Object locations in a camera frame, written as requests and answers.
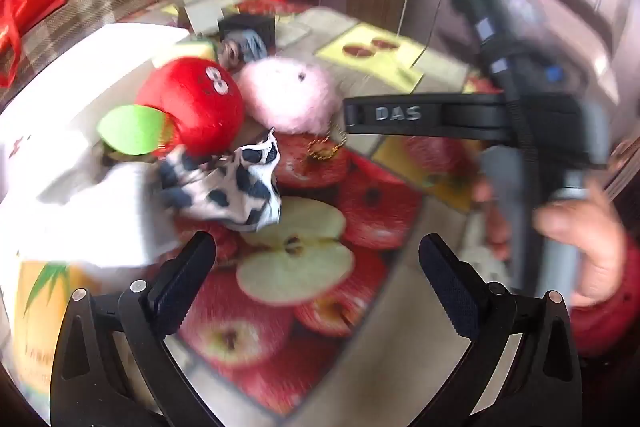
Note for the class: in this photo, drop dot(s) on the yellow sponge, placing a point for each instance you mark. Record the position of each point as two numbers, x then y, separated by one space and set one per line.
185 52

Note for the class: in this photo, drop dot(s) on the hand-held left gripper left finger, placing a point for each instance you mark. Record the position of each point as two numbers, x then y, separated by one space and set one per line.
185 277

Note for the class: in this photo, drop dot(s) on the red apple plush toy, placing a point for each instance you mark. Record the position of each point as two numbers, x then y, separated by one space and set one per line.
190 102

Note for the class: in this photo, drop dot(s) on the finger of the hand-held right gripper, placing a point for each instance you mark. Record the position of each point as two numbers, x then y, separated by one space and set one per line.
430 117

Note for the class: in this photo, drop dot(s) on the red tote bag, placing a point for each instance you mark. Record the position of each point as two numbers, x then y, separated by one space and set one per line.
30 2

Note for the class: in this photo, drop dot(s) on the black and white spotted cloth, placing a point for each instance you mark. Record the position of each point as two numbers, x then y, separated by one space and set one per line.
235 192

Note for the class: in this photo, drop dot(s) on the black box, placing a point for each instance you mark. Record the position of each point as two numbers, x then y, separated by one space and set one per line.
247 27

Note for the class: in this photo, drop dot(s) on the plaid blanket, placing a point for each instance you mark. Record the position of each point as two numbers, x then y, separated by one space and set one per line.
110 2

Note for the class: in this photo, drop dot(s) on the person's right hand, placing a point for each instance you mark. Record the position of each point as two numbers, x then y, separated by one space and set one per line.
600 247

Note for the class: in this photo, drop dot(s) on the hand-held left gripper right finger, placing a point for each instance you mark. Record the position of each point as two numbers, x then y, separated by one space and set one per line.
450 282

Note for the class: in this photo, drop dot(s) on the pink fluffy plush toy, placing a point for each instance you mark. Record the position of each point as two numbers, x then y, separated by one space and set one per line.
285 92

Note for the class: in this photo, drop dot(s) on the fruit print tablecloth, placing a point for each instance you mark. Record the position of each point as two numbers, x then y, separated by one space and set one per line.
300 252

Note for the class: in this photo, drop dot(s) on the person's right forearm red sleeve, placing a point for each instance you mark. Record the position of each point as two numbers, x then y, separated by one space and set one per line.
610 327

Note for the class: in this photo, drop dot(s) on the grey folded cardboard piece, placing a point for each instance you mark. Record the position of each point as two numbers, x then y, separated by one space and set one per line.
205 4

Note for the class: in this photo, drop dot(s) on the white cardboard box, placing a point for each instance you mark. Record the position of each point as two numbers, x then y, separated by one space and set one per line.
60 147

